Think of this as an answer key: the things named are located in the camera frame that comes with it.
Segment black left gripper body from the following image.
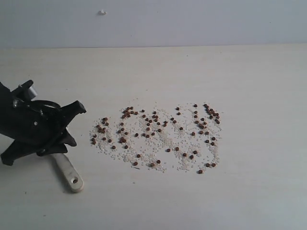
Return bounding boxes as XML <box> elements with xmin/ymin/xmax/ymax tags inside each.
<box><xmin>0</xmin><ymin>80</ymin><xmax>65</xmax><ymax>166</ymax></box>

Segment white wide paint brush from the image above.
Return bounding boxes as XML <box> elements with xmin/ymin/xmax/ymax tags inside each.
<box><xmin>51</xmin><ymin>153</ymin><xmax>84</xmax><ymax>193</ymax></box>

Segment scattered rice and brown pellets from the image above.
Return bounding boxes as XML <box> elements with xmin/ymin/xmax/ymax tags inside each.
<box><xmin>88</xmin><ymin>98</ymin><xmax>224</xmax><ymax>176</ymax></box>

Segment small white wall blob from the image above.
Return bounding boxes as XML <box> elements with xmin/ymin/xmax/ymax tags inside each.
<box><xmin>97</xmin><ymin>10</ymin><xmax>107</xmax><ymax>16</ymax></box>

